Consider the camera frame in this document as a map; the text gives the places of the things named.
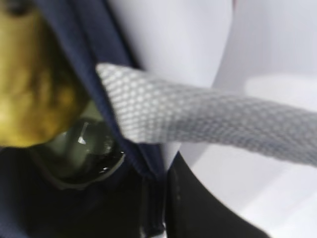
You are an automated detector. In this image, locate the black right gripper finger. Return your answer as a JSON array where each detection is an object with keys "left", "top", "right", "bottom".
[{"left": 166, "top": 153, "right": 268, "bottom": 238}]

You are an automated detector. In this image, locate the green lidded glass container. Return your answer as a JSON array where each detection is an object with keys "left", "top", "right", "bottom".
[{"left": 29, "top": 101, "right": 125, "bottom": 190}]

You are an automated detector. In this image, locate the navy blue lunch bag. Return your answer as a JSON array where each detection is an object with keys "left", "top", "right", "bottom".
[{"left": 0, "top": 0, "right": 317, "bottom": 238}]

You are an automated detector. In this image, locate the yellow pear-shaped fruit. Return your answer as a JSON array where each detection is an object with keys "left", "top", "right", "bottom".
[{"left": 0, "top": 0, "right": 89, "bottom": 148}]

